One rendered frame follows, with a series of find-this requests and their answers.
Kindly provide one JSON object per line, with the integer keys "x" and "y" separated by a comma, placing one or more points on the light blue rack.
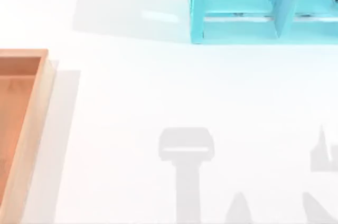
{"x": 239, "y": 32}

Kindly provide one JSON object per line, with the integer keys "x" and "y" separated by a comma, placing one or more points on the shallow salmon-coloured box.
{"x": 18, "y": 102}

